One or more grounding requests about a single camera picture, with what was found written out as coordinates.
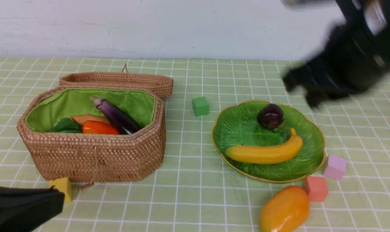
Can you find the green leaf-shaped glass plate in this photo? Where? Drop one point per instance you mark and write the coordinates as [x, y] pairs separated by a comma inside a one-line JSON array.
[[237, 125]]

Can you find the red foam cube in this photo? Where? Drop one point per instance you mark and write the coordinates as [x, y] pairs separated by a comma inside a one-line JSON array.
[[316, 188]]

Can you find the orange mango toy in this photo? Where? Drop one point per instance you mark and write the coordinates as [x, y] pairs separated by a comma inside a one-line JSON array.
[[286, 211]]

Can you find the purple eggplant toy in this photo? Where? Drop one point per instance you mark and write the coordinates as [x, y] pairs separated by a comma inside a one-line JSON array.
[[124, 123]]

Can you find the brown potato toy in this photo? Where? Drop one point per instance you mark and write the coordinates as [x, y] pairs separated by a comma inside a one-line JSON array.
[[80, 119]]

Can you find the pink foam cube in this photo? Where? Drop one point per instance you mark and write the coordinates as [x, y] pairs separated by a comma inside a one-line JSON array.
[[335, 167]]

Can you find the woven wicker basket lid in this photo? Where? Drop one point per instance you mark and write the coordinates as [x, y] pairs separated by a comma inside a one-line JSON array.
[[160, 85]]

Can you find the yellow banana toy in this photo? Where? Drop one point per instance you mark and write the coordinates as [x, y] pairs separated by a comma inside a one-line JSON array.
[[264, 155]]

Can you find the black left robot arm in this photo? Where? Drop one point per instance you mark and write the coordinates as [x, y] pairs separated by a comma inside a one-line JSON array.
[[24, 210]]

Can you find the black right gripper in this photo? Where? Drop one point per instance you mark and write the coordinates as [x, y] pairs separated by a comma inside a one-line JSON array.
[[355, 57]]

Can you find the dark purple mangosteen toy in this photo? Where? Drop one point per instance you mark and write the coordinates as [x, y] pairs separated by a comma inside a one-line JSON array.
[[270, 117]]

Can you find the yellow foam cube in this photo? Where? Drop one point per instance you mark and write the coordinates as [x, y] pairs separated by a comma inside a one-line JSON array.
[[63, 185]]

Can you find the green foam cube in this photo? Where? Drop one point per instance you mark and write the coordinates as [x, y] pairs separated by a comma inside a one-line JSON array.
[[200, 106]]

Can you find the orange carrot toy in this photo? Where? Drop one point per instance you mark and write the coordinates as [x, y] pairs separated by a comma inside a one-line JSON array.
[[67, 125]]

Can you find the woven wicker basket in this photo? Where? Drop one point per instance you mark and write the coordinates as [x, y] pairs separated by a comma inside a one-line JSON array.
[[94, 157]]

